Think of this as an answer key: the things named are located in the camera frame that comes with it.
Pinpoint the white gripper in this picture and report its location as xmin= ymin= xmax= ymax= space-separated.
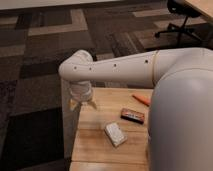
xmin=70 ymin=82 xmax=97 ymax=111

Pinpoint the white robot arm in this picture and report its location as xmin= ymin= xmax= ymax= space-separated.
xmin=58 ymin=47 xmax=213 ymax=171

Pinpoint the brown chocolate bar pack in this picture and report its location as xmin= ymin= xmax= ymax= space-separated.
xmin=121 ymin=108 xmax=145 ymax=124

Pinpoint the orange carrot toy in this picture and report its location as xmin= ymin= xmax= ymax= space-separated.
xmin=132 ymin=94 xmax=150 ymax=106

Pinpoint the black office chair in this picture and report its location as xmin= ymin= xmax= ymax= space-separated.
xmin=154 ymin=0 xmax=205 ymax=48

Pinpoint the wooden desk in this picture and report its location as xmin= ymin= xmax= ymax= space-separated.
xmin=184 ymin=0 xmax=213 ymax=20

